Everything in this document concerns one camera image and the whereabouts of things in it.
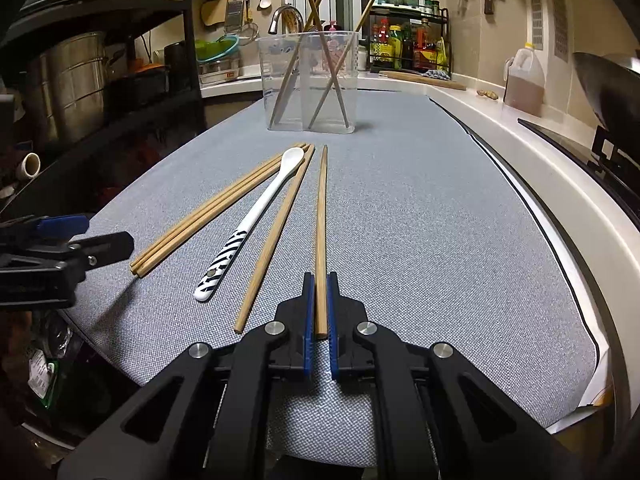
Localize wooden chopstick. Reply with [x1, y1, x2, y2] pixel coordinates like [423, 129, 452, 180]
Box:
[233, 145, 316, 335]
[314, 145, 328, 340]
[129, 155, 280, 278]
[268, 3, 314, 127]
[131, 170, 296, 284]
[129, 143, 314, 278]
[309, 0, 375, 128]
[308, 0, 349, 128]

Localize chrome kitchen faucet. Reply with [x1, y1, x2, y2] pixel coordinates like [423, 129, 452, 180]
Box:
[268, 4, 305, 36]

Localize black metal shelf rack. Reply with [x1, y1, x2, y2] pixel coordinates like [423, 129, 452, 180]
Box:
[1, 0, 205, 209]

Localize white ceramic cup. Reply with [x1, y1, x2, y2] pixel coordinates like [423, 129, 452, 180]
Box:
[15, 153, 41, 181]

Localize large steel stockpot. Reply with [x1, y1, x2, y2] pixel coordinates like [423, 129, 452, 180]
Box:
[26, 32, 106, 144]

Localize orange lidded black pot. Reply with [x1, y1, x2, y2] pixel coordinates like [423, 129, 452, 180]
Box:
[104, 63, 168, 115]

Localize clear plastic utensil holder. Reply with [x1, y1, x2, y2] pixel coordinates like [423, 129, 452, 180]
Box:
[258, 30, 358, 133]

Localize round wooden cutting board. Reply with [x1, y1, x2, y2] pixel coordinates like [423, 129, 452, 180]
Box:
[378, 70, 466, 91]

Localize ginger root piece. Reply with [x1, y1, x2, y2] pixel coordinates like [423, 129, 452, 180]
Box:
[476, 89, 499, 101]

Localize green teal bowls stack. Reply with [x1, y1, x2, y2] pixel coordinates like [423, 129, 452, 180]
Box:
[195, 34, 240, 63]

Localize black spice rack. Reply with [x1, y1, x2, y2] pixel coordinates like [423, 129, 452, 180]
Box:
[363, 0, 451, 79]

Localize metal box grater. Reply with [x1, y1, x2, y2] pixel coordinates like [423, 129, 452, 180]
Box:
[224, 0, 245, 34]

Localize plastic oil jug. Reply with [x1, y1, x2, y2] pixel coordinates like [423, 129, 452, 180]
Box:
[503, 42, 546, 117]

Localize black stove top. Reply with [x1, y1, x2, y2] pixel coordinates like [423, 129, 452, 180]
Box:
[518, 118, 639, 218]

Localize black wok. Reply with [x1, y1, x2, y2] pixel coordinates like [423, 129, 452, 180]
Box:
[573, 52, 640, 133]

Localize white spoon striped handle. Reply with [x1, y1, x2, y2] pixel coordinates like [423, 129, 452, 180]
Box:
[193, 148, 305, 302]

